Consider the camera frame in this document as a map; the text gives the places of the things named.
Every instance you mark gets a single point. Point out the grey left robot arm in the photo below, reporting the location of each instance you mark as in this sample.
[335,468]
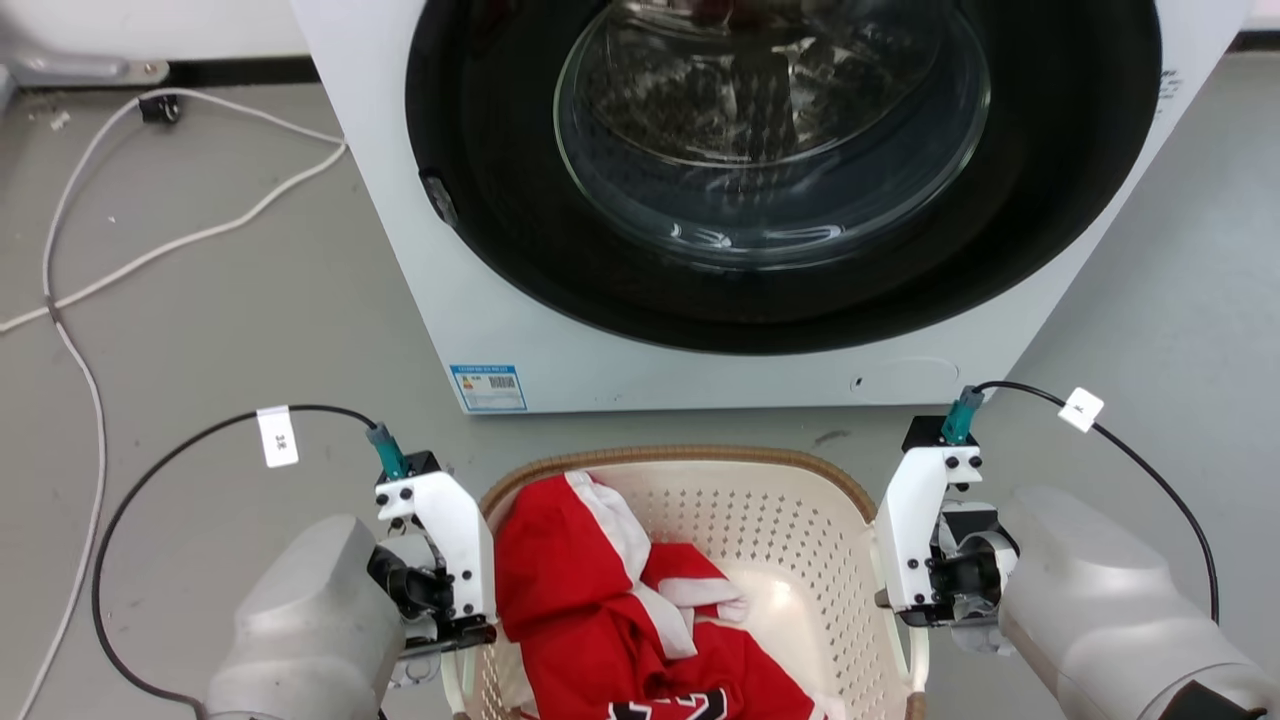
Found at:
[310,620]

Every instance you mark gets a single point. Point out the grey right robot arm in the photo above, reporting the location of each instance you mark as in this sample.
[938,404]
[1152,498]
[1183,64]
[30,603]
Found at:
[1100,600]

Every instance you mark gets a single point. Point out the blue energy label sticker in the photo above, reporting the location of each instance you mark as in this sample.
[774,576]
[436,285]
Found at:
[488,388]

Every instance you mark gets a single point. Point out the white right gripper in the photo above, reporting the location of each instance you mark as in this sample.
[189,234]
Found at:
[910,540]

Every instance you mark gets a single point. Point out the white front-load washing machine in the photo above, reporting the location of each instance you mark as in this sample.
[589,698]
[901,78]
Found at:
[500,330]

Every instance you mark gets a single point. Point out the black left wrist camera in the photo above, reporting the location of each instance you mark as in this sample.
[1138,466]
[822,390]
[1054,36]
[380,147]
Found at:
[422,465]

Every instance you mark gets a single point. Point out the grey metal floor bracket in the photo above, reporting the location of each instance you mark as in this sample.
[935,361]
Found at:
[70,68]

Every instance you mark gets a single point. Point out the cream perforated laundry basket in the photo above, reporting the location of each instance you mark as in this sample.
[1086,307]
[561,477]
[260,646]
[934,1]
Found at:
[780,520]

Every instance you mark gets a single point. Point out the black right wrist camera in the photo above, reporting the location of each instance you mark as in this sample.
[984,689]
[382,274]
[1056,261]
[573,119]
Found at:
[925,433]

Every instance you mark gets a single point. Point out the black round glass washer door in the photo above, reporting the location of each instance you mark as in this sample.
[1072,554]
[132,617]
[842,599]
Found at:
[480,120]

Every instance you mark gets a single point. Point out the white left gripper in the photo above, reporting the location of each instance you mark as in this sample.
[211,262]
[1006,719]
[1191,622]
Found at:
[455,545]

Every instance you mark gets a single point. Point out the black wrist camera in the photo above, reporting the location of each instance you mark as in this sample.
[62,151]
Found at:
[925,433]
[422,465]

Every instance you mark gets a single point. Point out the red and white garment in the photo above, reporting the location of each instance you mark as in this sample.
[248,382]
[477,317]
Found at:
[570,600]

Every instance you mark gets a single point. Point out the white oval filter cover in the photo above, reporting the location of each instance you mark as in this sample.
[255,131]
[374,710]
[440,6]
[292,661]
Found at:
[905,381]

